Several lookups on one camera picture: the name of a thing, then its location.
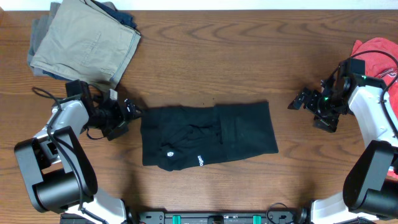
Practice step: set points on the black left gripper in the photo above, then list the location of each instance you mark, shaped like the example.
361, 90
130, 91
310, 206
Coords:
121, 123

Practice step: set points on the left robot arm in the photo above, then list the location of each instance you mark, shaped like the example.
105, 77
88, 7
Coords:
56, 171

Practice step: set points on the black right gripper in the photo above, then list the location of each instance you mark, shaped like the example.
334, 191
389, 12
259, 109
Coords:
328, 124

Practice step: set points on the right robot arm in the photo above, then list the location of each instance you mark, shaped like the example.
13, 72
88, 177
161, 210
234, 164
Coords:
367, 195

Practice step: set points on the red printed t-shirt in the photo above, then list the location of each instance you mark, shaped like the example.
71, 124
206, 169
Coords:
380, 56

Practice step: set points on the black t-shirt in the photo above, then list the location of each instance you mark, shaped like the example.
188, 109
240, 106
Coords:
180, 137

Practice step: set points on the khaki folded trousers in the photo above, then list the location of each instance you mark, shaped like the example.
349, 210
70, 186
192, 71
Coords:
84, 43

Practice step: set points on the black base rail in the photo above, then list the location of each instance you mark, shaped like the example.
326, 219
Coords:
277, 216

